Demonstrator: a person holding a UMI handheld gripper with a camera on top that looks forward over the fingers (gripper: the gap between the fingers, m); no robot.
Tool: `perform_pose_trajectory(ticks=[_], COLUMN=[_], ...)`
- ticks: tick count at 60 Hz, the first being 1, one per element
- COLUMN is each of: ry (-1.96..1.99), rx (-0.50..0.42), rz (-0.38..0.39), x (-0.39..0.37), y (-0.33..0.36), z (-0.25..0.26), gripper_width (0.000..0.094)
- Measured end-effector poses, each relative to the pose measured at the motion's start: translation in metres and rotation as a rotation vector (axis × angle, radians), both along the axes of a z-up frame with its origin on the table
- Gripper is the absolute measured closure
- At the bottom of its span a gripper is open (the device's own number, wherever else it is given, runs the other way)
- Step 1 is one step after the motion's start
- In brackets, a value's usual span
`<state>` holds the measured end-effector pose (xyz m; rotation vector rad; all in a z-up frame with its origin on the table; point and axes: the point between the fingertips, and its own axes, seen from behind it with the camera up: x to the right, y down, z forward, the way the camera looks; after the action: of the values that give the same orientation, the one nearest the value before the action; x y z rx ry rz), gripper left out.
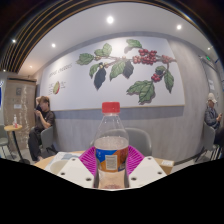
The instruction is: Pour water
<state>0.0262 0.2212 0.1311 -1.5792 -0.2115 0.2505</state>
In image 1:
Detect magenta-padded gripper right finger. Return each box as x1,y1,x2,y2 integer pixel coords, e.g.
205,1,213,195
127,145,168,189

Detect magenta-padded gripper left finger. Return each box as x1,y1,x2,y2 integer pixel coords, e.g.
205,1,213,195
57,145,100,190

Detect clear red-capped water bottle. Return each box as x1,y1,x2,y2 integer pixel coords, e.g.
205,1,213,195
93,101,130,190

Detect grey shell chair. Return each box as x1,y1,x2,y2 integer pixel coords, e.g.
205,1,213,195
194,122,221,163
39,125,56,158
124,127,153,158
0,124,11,159

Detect person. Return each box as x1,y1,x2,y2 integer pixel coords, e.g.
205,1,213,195
27,95,56,163
204,92,224,148

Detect small round side table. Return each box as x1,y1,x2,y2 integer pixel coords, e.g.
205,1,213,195
3,123,31,165

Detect brown wooden door panel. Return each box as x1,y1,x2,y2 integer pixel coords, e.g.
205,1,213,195
3,78,37,151

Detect round ceiling lights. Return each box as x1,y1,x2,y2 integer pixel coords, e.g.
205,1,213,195
10,14,184,69

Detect coffee plant wall mural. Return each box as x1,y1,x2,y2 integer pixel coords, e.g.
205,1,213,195
48,35,186,112

